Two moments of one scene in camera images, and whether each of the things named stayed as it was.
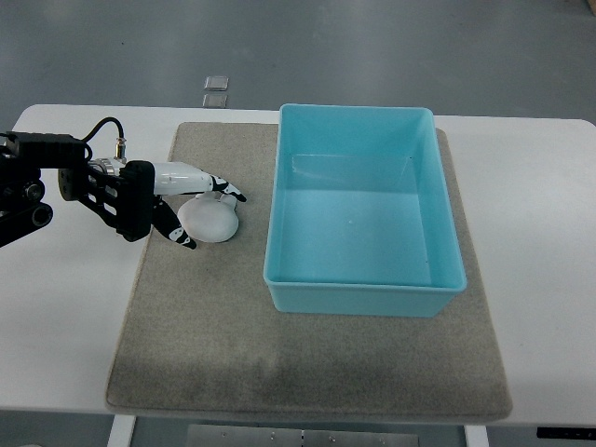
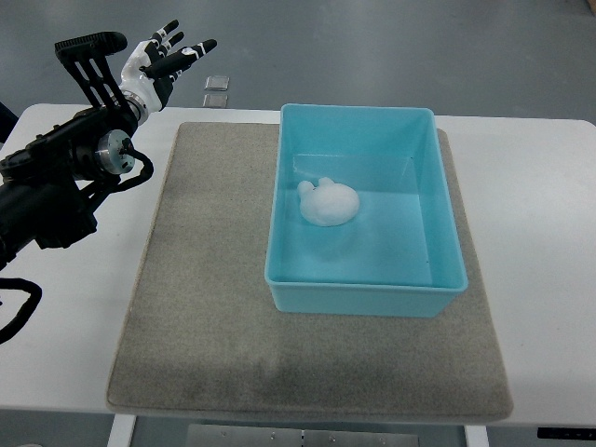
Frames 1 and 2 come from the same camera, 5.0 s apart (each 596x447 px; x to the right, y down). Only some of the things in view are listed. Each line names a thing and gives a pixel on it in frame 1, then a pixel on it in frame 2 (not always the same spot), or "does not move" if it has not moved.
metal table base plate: x=226 y=436 does not move
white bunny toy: x=209 y=217 -> x=328 y=203
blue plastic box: x=360 y=220 does not move
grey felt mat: x=200 y=336 does not move
